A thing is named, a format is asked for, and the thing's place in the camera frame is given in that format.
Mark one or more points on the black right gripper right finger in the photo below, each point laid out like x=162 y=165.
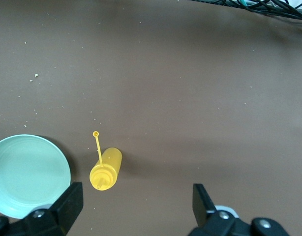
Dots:
x=205 y=214

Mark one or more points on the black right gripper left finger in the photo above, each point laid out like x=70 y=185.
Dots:
x=67 y=209

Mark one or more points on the yellow mustard squeeze bottle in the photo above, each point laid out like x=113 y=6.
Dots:
x=108 y=167

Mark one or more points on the mint green plate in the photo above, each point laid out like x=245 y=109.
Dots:
x=25 y=172

